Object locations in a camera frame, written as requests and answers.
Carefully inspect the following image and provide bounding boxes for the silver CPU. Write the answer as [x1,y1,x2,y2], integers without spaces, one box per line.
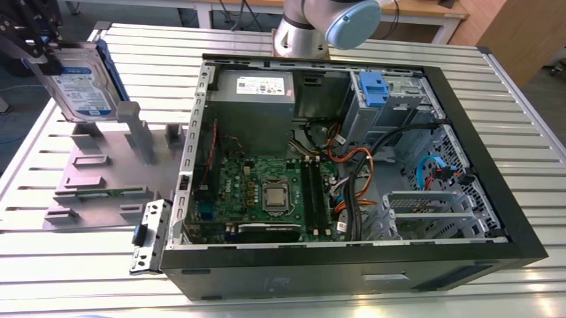
[264,188,289,209]

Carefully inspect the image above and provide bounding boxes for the black graphics card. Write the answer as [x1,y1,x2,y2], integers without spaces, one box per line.
[224,222,301,244]

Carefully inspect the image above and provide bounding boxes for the black PC case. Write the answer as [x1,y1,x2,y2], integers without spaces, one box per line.
[156,52,548,302]

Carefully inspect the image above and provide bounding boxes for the silver drive cage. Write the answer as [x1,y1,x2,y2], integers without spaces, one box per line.
[341,69,445,146]

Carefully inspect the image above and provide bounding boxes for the silver disk bay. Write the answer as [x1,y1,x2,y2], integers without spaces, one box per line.
[380,190,504,241]

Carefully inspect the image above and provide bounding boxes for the green motherboard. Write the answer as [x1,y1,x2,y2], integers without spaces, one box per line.
[184,155,349,244]

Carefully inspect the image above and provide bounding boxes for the black RAM slot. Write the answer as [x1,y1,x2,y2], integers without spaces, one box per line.
[310,156,330,237]
[301,156,320,237]

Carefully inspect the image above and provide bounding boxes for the CPU socket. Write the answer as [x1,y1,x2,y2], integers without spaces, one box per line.
[258,178,296,218]

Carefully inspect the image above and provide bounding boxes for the grey power supply unit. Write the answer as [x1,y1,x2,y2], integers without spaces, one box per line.
[205,70,296,157]

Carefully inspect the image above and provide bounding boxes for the wooden cabinet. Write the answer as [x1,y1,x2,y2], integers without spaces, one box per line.
[449,0,566,89]

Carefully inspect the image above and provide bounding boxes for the hard disk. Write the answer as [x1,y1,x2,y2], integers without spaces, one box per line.
[41,38,132,124]

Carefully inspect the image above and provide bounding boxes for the wooden top desk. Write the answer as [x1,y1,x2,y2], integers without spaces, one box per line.
[193,0,469,46]

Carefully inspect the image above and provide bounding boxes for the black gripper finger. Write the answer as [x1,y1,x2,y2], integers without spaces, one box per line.
[0,13,53,76]
[19,0,61,76]

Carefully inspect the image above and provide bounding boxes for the thin red wire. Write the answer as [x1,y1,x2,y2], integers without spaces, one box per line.
[197,118,221,192]

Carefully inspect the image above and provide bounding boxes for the power wire with black plug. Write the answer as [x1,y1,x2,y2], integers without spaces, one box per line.
[435,167,477,187]

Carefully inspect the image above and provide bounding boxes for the black cable bundle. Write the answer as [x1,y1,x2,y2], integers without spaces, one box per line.
[341,121,443,241]

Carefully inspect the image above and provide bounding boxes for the grey parts rack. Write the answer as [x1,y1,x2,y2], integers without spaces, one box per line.
[41,101,192,231]

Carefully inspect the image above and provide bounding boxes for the silver expansion slot bracket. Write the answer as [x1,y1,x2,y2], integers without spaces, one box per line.
[128,198,172,276]

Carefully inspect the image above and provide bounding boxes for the orange power wires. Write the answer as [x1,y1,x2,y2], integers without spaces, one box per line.
[325,148,376,213]

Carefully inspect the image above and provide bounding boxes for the yellow black supply wires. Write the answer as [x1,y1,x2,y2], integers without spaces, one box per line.
[286,137,321,158]

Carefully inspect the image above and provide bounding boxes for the blue data wire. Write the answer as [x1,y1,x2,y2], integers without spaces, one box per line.
[415,154,445,192]

